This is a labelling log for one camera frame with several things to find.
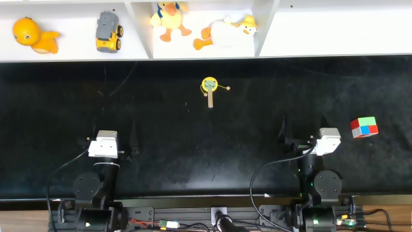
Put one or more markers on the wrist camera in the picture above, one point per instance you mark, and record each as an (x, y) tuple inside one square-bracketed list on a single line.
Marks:
[(103, 145), (326, 141)]

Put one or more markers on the white shelf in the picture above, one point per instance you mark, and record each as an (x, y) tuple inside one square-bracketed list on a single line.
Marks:
[(80, 38)]

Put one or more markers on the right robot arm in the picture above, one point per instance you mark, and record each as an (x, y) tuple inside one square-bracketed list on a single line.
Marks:
[(326, 185)]

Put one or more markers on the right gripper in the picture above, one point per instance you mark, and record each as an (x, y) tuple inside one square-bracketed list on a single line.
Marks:
[(297, 145)]

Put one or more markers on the yellow wooden rattle drum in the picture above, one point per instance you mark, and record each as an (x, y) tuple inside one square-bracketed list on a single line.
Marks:
[(210, 86)]

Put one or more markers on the many-coloured puzzle cube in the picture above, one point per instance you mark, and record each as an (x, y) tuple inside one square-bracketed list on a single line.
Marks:
[(363, 127)]

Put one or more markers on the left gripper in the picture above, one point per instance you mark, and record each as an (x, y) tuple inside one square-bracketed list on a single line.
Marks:
[(127, 154)]

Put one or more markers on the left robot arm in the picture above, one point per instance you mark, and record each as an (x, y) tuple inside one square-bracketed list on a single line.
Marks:
[(103, 180)]

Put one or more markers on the mounting rail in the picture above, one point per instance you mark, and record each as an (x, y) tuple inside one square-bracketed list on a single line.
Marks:
[(193, 217)]

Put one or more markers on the grey and yellow toy truck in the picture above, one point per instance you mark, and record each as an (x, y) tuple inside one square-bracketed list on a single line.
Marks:
[(107, 30)]

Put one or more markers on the white plush duck yellow hat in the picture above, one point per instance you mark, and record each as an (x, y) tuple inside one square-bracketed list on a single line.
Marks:
[(227, 33)]

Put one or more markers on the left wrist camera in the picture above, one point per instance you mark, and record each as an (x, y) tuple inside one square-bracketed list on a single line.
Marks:
[(103, 145)]

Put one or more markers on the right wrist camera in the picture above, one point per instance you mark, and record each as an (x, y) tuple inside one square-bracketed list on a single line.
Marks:
[(326, 141)]

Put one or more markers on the yellow rubber duck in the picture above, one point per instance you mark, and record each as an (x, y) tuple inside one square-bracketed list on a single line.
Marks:
[(27, 32)]

